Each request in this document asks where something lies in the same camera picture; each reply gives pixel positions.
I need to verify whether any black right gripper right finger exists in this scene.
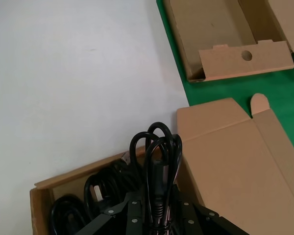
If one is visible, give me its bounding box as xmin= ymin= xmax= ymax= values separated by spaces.
xmin=172 ymin=185 xmax=250 ymax=235

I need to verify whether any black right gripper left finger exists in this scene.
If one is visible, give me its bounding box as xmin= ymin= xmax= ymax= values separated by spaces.
xmin=73 ymin=191 xmax=144 ymax=235

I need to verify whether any black power cable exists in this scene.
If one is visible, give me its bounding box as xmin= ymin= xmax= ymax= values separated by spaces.
xmin=84 ymin=160 xmax=144 ymax=213
xmin=129 ymin=121 xmax=184 ymax=235
xmin=50 ymin=193 xmax=89 ymax=235

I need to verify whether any open brown cardboard box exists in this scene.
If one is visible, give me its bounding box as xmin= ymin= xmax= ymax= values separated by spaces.
xmin=30 ymin=93 xmax=294 ymax=235

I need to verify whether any cardboard box with round holes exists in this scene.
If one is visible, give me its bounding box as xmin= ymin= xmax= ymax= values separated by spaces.
xmin=161 ymin=0 xmax=294 ymax=84

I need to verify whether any green table cloth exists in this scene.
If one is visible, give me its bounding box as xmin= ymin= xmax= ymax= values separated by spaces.
xmin=156 ymin=0 xmax=294 ymax=164

